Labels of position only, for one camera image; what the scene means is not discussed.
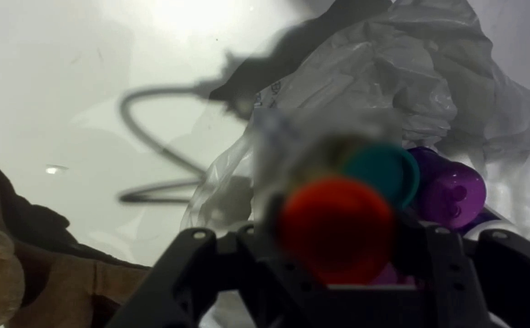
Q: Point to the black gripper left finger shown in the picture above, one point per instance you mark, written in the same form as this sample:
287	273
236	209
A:
215	274

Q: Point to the brown plush moose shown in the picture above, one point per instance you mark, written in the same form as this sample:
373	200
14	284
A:
38	274

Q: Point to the yellow tub orange lid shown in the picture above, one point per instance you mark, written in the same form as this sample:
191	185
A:
337	231

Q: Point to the white plastic bag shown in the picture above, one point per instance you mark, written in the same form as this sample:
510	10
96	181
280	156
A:
391	79

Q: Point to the teal cup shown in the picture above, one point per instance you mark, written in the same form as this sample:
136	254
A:
384	174

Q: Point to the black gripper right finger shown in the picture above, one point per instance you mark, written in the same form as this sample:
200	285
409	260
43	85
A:
482	280

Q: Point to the purple play dough tub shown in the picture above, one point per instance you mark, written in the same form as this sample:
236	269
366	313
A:
451	192

